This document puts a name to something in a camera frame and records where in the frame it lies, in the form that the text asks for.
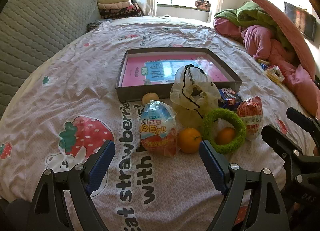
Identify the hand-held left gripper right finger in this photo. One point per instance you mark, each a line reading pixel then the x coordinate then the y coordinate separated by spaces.
pixel 211 166

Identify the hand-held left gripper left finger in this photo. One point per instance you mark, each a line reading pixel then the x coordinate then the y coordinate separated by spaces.
pixel 101 168

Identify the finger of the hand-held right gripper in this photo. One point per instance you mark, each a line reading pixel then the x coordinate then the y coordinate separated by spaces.
pixel 303 119
pixel 277 139

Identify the orange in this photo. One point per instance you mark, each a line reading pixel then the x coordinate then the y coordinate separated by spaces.
pixel 225 136
pixel 189 140

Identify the red toy egg packet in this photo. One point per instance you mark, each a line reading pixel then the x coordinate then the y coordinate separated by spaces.
pixel 250 118

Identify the blue snack packet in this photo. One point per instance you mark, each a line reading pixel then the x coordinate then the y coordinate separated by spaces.
pixel 228 98

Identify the blue toy egg packet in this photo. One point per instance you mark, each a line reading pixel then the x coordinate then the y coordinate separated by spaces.
pixel 155 125

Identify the grey cardboard box tray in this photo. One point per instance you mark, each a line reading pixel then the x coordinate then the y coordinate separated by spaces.
pixel 130 94

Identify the walnut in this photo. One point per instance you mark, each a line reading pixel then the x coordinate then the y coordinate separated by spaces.
pixel 150 98

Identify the yellow wafer snack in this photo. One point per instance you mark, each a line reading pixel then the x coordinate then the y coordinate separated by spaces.
pixel 272 77

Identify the white printed scrunchie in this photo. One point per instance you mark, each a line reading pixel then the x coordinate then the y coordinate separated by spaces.
pixel 278 72

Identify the blue and yellow packet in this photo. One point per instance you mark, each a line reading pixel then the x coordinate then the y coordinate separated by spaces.
pixel 263 63

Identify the pink quilt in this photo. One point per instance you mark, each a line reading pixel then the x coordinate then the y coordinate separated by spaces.
pixel 260 40

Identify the salmon pink cushion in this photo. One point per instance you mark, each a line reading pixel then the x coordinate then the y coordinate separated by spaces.
pixel 282 25

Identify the green blanket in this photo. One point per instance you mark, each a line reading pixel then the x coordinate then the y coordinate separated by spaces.
pixel 252 13

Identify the dark patterned cloth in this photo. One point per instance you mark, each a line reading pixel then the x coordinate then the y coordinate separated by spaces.
pixel 97 24

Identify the patterned cloth on windowsill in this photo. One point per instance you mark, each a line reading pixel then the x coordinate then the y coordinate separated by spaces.
pixel 202 5

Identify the grey quilted headboard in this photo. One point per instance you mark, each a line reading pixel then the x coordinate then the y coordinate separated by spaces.
pixel 37 25

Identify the dark floral folded blanket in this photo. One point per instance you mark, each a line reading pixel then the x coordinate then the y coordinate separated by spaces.
pixel 120 13

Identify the cream folded blanket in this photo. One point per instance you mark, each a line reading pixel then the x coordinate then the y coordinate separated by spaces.
pixel 112 0

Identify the dark wall screen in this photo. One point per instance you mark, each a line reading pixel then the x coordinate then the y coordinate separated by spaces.
pixel 300 19

